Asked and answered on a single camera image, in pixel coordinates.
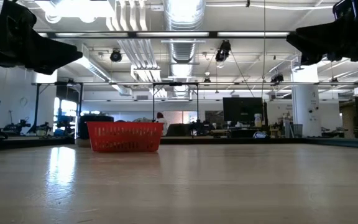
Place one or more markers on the white ceiling light fixture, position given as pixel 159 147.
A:
pixel 146 74

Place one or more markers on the large black monitor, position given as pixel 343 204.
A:
pixel 242 110

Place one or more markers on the white blue round object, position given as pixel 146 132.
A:
pixel 260 135

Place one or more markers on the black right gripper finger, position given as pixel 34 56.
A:
pixel 319 51
pixel 315 34

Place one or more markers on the black aluminium rig frame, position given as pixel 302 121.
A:
pixel 26 143

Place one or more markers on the black background rig frame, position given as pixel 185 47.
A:
pixel 37 105
pixel 153 102

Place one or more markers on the green white packet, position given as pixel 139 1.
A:
pixel 141 119

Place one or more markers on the blue background machine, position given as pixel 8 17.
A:
pixel 62 123

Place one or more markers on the grey mesh waste bin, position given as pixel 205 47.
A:
pixel 297 130

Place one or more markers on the person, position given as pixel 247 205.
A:
pixel 162 124

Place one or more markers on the white square column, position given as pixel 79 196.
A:
pixel 43 99

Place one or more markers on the black rounded chair back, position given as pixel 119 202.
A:
pixel 179 130

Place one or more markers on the red plastic basket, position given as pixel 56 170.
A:
pixel 124 137

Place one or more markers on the silver ventilation duct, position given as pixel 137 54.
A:
pixel 183 12

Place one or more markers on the white bottle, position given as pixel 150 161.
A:
pixel 257 120

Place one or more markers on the black hanging camera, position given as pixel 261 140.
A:
pixel 277 78
pixel 223 51
pixel 116 56

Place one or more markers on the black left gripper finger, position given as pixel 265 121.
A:
pixel 57 51
pixel 47 67

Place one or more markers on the white round column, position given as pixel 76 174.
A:
pixel 306 105

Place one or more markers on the black background robot arm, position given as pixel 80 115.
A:
pixel 202 127
pixel 15 127

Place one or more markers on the dark chalkboard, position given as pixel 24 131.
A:
pixel 213 117

